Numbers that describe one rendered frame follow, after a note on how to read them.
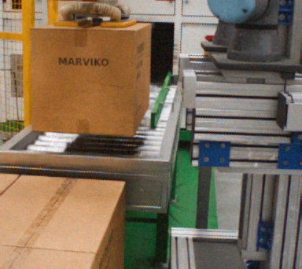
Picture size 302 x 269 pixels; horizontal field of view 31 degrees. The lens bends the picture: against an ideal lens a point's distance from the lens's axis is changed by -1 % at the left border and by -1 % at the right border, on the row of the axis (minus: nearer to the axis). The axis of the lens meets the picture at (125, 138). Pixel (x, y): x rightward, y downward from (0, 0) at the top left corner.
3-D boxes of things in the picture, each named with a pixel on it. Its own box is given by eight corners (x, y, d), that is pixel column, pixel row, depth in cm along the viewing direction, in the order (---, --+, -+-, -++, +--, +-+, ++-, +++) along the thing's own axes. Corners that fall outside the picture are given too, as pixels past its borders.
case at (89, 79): (68, 103, 272) (68, 21, 263) (149, 107, 267) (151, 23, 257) (31, 131, 215) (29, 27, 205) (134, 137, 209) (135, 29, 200)
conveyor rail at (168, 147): (178, 101, 436) (178, 77, 432) (184, 101, 436) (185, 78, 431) (154, 208, 214) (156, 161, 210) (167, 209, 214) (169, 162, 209)
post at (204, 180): (193, 242, 279) (204, 43, 255) (207, 243, 279) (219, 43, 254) (193, 248, 273) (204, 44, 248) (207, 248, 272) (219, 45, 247)
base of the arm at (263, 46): (275, 57, 162) (278, 23, 159) (285, 63, 147) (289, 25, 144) (223, 55, 163) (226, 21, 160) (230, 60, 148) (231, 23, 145)
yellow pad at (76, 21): (73, 23, 250) (72, 12, 248) (94, 23, 248) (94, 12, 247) (53, 26, 217) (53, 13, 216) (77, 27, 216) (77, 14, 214)
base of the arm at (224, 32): (250, 43, 209) (252, 17, 207) (256, 46, 195) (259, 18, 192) (211, 42, 210) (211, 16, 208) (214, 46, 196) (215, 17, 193)
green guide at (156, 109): (167, 82, 434) (167, 71, 431) (181, 82, 432) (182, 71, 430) (149, 128, 280) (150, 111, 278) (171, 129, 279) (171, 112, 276)
